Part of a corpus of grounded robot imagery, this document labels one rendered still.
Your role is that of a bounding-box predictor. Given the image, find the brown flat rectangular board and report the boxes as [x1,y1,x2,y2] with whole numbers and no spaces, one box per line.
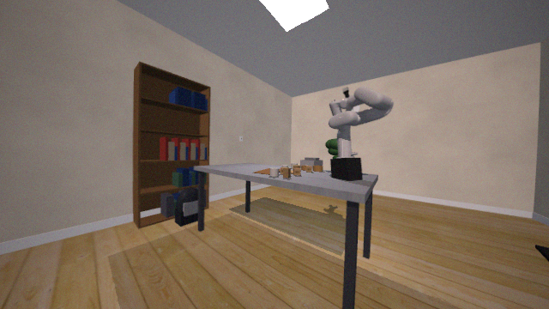
[254,168,270,175]

